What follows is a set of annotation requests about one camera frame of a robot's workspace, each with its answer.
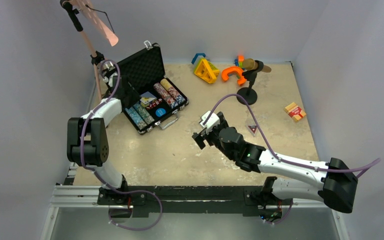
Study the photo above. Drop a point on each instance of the light blue chip stack in case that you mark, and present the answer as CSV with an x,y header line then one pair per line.
x,y
136,118

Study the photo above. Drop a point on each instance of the blue angled toy piece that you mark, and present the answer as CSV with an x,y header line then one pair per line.
x,y
197,57

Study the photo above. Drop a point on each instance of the orange curved toy track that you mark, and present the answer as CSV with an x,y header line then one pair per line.
x,y
235,71

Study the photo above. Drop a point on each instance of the blue playing card box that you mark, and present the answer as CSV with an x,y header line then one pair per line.
x,y
147,99

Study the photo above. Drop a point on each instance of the blue orange toy blocks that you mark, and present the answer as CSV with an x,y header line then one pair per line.
x,y
238,61

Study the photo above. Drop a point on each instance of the brown wooden microphone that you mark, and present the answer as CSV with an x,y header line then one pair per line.
x,y
250,64

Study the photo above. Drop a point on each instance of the black poker chip case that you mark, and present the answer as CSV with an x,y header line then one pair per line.
x,y
145,68

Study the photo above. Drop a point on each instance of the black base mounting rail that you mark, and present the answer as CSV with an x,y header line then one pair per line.
x,y
142,201

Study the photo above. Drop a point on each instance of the yellow red blue chip row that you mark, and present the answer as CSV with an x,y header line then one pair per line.
x,y
172,91

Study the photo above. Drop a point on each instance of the red triangular button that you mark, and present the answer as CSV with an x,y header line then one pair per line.
x,y
252,128

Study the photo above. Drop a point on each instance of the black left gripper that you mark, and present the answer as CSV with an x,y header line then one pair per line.
x,y
135,97

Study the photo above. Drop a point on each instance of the pink tripod stand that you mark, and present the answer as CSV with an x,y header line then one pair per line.
x,y
86,8

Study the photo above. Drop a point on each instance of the green 20 chip stack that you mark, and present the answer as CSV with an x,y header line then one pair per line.
x,y
144,114

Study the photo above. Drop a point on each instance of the yellow triangular toy block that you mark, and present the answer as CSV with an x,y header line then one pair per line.
x,y
206,71

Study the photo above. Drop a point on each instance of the purple red blue chip row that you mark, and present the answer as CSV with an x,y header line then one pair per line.
x,y
165,95

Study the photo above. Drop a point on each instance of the red playing card box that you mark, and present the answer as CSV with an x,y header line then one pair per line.
x,y
295,112

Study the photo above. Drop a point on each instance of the blue small blind button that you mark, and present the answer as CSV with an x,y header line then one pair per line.
x,y
160,112

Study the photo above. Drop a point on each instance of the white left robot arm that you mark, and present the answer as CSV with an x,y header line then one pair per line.
x,y
87,142

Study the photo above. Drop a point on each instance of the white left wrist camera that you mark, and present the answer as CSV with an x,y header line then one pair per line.
x,y
111,80

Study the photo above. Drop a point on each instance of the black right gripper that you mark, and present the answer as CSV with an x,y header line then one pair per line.
x,y
199,138

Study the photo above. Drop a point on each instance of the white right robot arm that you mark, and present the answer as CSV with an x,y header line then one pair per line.
x,y
331,183

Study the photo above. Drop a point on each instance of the red dice row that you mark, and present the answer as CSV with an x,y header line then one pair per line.
x,y
153,104

